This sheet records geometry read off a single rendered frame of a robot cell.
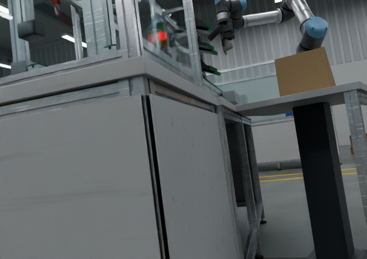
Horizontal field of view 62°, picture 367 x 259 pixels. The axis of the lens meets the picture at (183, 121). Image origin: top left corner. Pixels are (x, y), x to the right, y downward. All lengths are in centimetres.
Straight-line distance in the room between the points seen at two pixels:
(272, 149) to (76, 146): 532
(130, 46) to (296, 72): 132
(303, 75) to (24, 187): 146
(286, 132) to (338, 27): 583
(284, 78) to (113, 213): 141
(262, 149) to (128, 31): 529
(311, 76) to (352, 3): 954
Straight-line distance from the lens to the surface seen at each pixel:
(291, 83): 176
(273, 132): 574
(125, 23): 57
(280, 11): 223
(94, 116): 52
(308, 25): 185
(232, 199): 111
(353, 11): 1115
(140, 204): 50
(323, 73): 174
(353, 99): 135
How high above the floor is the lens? 71
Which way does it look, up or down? 4 degrees up
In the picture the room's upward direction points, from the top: 8 degrees counter-clockwise
